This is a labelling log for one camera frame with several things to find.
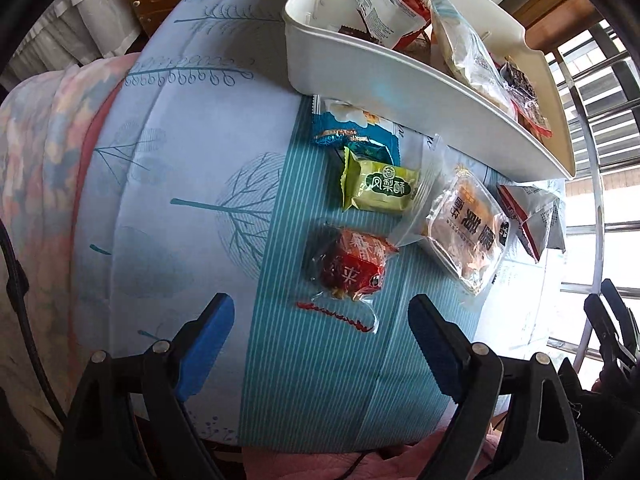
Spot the clear red candy packet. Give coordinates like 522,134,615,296
295,222,401,335

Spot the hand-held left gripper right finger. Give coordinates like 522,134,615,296
407,294,583,480

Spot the floral blanket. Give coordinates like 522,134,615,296
0,52,141,411

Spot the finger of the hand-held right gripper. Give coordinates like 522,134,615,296
584,294,622,362
600,279,640,357

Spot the blue snack packet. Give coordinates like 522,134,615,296
310,96,406,166

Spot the white lace furniture cover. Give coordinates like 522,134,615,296
0,0,146,91

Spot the thick black cable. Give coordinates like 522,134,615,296
0,225,68,423

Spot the clear orange cake packet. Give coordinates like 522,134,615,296
387,134,512,297

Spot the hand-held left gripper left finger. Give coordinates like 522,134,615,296
55,292,236,480

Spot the tree print tablecloth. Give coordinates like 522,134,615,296
70,0,568,453

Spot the teal striped mat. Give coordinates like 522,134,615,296
239,95,501,448

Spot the pink cloth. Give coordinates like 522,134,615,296
240,430,501,480

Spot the small white red sachet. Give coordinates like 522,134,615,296
354,0,421,43

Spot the white plastic bin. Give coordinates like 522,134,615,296
282,0,577,182

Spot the metal window grille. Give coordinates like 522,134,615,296
545,20,640,376

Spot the wooden window frame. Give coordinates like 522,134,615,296
475,0,608,56

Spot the white red snack packet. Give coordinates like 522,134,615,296
496,182,566,263

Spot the clear red dates packet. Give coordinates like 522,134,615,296
515,100,553,141

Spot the thin black cable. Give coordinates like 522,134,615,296
340,452,373,480

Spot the cream cracker packet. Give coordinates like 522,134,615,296
419,0,518,116

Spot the dark snack packet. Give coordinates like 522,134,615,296
500,57,541,111

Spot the green pastry packet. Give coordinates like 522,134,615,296
341,147,421,213

